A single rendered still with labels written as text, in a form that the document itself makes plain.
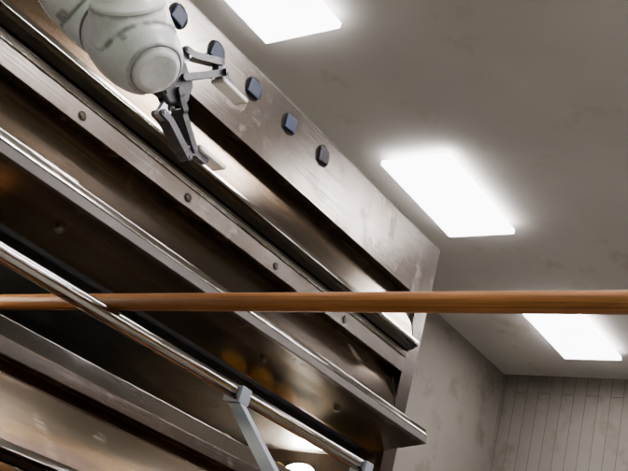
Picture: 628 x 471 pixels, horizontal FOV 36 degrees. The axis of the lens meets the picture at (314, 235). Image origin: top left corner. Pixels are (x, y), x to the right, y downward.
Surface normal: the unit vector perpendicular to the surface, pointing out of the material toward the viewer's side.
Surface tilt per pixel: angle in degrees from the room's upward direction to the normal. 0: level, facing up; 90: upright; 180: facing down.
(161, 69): 132
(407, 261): 90
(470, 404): 90
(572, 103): 180
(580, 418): 90
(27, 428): 70
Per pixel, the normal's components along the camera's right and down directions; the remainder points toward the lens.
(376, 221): 0.80, -0.05
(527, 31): -0.25, 0.88
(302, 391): -0.07, 0.85
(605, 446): -0.55, -0.47
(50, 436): 0.83, -0.35
